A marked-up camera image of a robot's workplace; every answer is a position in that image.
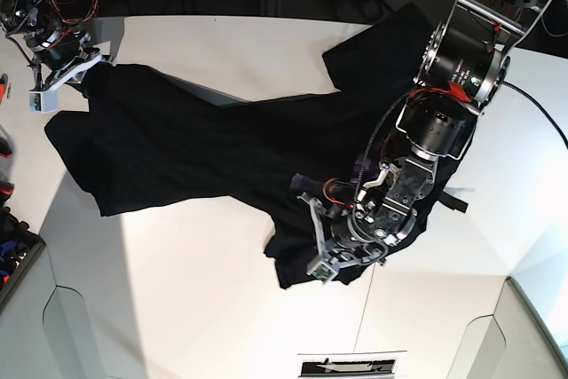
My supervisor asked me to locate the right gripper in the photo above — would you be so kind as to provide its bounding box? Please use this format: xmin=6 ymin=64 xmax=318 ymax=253
xmin=26 ymin=30 xmax=116 ymax=92

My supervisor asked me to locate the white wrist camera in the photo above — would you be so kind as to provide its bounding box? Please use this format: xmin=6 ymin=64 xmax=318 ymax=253
xmin=306 ymin=256 xmax=339 ymax=283
xmin=28 ymin=90 xmax=58 ymax=114

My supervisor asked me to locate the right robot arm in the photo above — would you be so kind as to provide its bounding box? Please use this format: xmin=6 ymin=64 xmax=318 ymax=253
xmin=1 ymin=0 xmax=115 ymax=93

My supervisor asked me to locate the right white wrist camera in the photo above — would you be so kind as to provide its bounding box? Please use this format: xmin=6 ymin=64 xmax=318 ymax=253
xmin=28 ymin=90 xmax=58 ymax=114

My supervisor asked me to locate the printed paper sheet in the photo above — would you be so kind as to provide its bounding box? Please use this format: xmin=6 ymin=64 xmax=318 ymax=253
xmin=297 ymin=351 xmax=407 ymax=379

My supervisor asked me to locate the orange black tool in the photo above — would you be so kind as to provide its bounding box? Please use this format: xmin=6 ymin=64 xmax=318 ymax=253
xmin=0 ymin=74 xmax=11 ymax=103

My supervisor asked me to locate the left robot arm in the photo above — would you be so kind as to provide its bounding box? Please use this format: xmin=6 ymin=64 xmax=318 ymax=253
xmin=302 ymin=0 xmax=553 ymax=282

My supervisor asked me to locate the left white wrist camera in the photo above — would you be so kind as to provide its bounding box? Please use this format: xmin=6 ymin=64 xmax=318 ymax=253
xmin=306 ymin=256 xmax=339 ymax=283

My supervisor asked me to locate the black graphic t-shirt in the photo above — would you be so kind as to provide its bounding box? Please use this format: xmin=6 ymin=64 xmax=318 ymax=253
xmin=44 ymin=4 xmax=460 ymax=288

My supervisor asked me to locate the black tape strip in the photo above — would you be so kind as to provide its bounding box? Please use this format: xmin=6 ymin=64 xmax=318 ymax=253
xmin=438 ymin=191 xmax=469 ymax=214

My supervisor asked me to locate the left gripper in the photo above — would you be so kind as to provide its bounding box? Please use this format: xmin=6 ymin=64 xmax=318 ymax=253
xmin=301 ymin=191 xmax=399 ymax=268

